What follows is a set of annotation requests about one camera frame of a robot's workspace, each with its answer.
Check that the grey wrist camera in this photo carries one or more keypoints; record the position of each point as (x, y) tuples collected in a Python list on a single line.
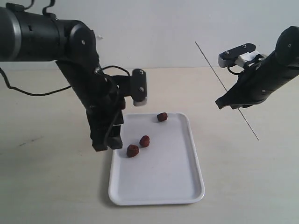
[(138, 87), (242, 56)]

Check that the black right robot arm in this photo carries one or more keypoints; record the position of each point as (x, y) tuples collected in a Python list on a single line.
[(287, 47)]

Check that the dark red berry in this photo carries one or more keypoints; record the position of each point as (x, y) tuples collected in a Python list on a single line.
[(132, 151), (162, 117), (144, 141)]

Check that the thin metal skewer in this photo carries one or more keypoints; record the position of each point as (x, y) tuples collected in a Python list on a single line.
[(217, 76)]

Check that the white rectangular plastic tray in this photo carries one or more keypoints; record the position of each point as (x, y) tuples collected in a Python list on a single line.
[(165, 172)]

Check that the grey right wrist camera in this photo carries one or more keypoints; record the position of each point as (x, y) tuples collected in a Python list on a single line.
[(242, 56)]

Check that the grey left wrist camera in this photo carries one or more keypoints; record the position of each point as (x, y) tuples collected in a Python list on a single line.
[(138, 87)]

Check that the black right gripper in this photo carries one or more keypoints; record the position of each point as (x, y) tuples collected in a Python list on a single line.
[(259, 81)]

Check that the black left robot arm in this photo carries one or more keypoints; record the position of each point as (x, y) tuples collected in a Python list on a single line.
[(29, 37)]

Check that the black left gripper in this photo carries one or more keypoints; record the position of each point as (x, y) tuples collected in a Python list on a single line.
[(103, 97)]

